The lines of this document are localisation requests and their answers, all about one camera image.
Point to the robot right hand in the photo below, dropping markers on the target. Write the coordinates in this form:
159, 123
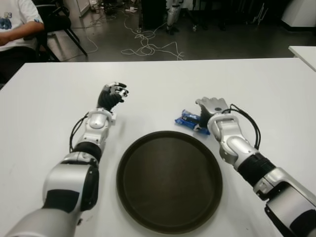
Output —
212, 106

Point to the neighbouring white table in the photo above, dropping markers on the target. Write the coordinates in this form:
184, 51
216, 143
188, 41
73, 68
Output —
306, 54

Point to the silver black robot right arm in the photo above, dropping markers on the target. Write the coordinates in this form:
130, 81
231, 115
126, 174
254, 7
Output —
237, 145

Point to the white power strip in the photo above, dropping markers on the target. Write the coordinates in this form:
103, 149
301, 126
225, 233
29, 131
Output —
132, 10

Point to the black wheeled cabinet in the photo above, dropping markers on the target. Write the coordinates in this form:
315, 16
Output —
154, 13

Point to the person in white t-shirt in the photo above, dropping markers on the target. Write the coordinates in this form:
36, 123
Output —
17, 17

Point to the black chair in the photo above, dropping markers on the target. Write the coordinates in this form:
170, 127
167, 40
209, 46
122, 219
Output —
56, 22

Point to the white board panel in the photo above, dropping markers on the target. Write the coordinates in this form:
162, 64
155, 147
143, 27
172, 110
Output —
84, 7

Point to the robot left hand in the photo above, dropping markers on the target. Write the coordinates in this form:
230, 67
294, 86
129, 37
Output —
108, 100

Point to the white pedestal with black base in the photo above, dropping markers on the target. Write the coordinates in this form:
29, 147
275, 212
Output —
301, 12

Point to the round dark brown tray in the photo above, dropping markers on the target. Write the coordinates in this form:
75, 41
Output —
170, 182

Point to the silver black robot left arm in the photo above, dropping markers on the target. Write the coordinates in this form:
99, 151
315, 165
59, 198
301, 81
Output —
96, 122

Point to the blue Oreo packet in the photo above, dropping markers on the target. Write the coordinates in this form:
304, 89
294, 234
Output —
186, 119

